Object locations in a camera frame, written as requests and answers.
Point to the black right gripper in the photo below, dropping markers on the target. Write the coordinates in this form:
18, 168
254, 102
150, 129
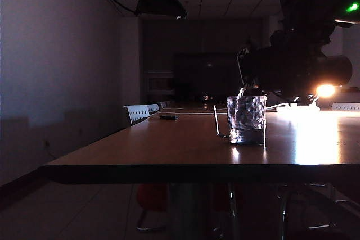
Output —
301, 40

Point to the black thermos cup with flip lid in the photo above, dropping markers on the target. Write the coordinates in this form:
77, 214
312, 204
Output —
334, 71

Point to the dimpled clear glass mug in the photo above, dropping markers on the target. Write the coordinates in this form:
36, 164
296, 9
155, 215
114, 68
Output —
247, 119

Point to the gooseneck LED lamp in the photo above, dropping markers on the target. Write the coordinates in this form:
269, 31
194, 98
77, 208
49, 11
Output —
325, 90

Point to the white slotted chair back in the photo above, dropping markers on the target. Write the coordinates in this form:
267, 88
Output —
163, 105
137, 115
347, 106
154, 108

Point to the background wooden cabinet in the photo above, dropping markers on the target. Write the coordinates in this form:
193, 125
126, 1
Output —
160, 82

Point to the small distant glass object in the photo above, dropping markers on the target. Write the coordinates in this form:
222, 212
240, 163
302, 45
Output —
206, 98

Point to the flat black device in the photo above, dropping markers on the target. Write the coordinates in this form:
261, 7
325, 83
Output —
168, 117

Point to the red chair with chrome legs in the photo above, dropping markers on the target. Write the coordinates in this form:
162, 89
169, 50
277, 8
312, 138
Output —
225, 198
152, 198

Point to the dark wall screen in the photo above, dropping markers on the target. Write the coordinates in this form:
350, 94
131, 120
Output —
208, 77

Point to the chrome chair frame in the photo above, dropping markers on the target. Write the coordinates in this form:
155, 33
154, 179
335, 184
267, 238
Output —
309, 209

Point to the metal table pedestal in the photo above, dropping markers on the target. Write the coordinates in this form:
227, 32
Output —
188, 212

